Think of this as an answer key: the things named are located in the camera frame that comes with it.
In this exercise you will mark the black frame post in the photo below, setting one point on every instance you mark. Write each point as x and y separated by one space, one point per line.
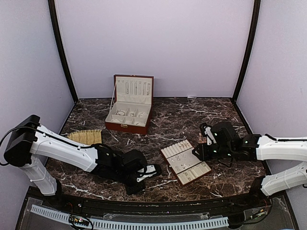
248 50
60 48

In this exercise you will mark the white slotted cable duct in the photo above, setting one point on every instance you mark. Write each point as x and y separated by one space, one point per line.
129 222

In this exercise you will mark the brown jewelry display tray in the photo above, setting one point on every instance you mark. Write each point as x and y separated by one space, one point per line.
186 166

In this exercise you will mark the black left frame post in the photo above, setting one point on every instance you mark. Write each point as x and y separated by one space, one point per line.
60 48

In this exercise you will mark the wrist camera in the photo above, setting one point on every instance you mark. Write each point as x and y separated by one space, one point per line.
220 135
135 161

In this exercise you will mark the black right frame post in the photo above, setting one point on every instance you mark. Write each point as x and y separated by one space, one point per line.
248 50

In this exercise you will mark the woven bamboo tray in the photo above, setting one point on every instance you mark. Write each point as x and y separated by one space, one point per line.
87 137

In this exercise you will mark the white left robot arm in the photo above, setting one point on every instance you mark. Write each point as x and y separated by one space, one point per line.
30 140

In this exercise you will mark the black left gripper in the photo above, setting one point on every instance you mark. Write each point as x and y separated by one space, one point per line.
131 190

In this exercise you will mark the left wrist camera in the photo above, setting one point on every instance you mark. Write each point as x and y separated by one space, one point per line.
135 161

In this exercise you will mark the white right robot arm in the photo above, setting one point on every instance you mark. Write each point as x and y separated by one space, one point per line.
261 148

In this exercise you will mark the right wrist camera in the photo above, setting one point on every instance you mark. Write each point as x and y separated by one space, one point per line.
220 135

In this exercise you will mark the red wooden jewelry box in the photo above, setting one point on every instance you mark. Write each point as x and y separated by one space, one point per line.
131 104

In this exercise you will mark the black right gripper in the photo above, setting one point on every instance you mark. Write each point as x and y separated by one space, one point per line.
202 149

